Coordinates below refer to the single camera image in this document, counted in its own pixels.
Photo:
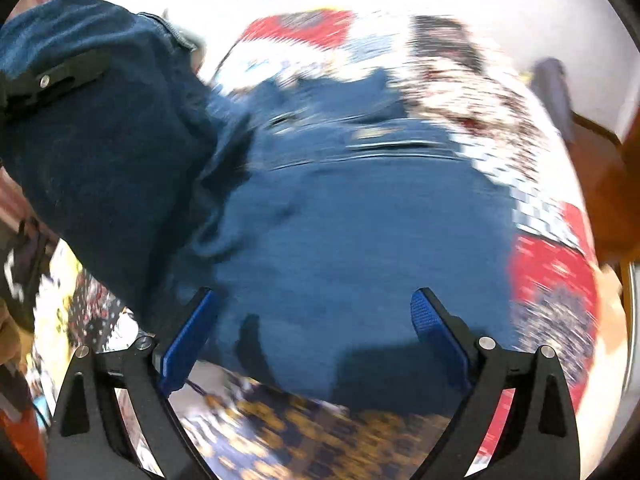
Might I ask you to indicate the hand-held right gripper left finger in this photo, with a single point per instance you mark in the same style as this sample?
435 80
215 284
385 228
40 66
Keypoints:
187 340

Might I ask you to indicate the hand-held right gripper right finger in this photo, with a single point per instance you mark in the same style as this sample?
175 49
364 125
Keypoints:
435 325

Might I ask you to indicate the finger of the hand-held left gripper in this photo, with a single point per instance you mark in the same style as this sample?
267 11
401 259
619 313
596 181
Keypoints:
47 82

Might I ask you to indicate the blue denim jacket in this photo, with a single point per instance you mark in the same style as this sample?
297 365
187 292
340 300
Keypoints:
325 235

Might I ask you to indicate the patchwork bedspread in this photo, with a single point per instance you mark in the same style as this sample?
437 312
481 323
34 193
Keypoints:
550 270

